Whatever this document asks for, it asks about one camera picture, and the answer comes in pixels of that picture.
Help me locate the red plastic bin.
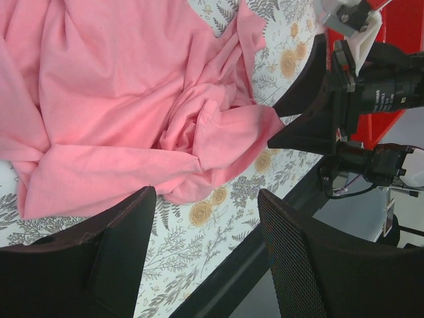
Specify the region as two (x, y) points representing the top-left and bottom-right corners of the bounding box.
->
(326, 0), (424, 146)

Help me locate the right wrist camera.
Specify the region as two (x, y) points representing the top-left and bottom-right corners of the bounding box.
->
(315, 0), (382, 75)

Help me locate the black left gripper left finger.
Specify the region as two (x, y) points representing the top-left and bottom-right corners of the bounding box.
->
(1, 187), (156, 317)

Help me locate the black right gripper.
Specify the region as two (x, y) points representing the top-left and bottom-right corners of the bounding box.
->
(268, 34), (423, 199)

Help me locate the pink t shirt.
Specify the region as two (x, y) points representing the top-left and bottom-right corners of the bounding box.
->
(1, 1), (283, 219)

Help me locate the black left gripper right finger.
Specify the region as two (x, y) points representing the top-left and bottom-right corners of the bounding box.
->
(258, 189), (423, 317)

